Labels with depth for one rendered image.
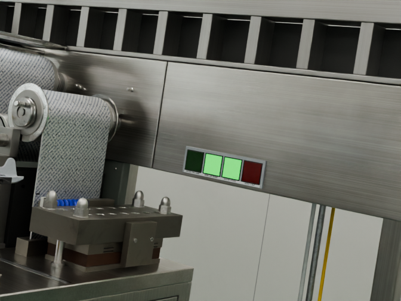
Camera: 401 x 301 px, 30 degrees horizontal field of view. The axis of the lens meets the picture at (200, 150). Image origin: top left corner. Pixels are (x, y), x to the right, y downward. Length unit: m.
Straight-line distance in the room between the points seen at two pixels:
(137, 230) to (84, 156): 0.27
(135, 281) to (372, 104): 0.70
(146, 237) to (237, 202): 2.78
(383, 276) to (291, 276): 2.61
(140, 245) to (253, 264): 2.76
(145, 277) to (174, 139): 0.39
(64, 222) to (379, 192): 0.72
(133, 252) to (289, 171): 0.43
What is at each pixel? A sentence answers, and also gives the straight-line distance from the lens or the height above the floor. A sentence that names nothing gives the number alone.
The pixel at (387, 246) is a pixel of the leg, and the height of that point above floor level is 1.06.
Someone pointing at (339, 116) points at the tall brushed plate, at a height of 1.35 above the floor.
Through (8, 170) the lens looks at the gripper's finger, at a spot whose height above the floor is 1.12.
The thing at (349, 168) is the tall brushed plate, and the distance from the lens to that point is 1.76.
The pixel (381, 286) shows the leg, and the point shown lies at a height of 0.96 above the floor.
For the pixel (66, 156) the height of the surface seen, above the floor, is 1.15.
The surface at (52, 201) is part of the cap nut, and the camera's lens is 1.84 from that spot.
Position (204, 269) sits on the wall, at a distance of 4.83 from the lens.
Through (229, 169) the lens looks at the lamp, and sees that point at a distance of 1.91.
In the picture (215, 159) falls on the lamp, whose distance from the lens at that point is 1.94.
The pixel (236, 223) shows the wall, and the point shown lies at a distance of 4.68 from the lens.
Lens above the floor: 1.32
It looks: 3 degrees down
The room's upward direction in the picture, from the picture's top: 9 degrees clockwise
